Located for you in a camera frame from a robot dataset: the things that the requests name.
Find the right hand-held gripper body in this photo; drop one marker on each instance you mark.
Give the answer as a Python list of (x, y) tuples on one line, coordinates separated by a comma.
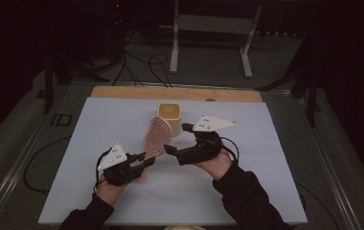
[(202, 143)]

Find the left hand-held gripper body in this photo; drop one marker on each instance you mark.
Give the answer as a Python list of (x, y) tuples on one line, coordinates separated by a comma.
[(116, 166)]

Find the pink hairbrush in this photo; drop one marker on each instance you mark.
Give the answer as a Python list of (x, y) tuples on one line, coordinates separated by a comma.
[(157, 137)]

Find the beige square cup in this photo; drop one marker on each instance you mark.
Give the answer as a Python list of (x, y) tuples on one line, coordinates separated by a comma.
[(170, 113)]

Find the person's right hand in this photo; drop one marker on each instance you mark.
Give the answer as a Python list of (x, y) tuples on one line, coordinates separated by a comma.
[(215, 166)]

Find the person's left hand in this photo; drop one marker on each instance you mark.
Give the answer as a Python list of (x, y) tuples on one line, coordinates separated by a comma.
[(109, 191)]

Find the light grey table mat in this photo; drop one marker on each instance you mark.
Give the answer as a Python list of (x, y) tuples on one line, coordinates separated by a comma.
[(260, 166)]

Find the black tripod stand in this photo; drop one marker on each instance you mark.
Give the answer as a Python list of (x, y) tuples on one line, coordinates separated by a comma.
[(311, 96), (49, 86)]

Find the black rectangular floor bracket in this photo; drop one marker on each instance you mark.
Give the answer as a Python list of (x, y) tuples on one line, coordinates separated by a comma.
[(61, 119)]

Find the white metal stand frame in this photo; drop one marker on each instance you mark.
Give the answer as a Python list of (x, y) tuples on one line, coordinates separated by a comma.
[(213, 24)]

